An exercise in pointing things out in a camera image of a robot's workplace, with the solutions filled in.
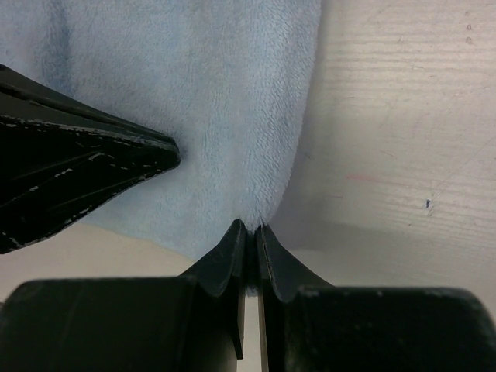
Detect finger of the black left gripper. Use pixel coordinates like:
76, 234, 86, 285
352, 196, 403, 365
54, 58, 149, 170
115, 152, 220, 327
1, 67, 180, 253

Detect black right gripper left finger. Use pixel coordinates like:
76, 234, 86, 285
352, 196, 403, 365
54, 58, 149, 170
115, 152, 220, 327
1, 221, 246, 371

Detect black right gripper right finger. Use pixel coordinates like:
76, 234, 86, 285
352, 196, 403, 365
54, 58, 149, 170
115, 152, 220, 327
255, 226, 495, 371

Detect light blue towel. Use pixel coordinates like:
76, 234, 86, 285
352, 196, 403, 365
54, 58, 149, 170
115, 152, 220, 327
1, 1, 322, 259

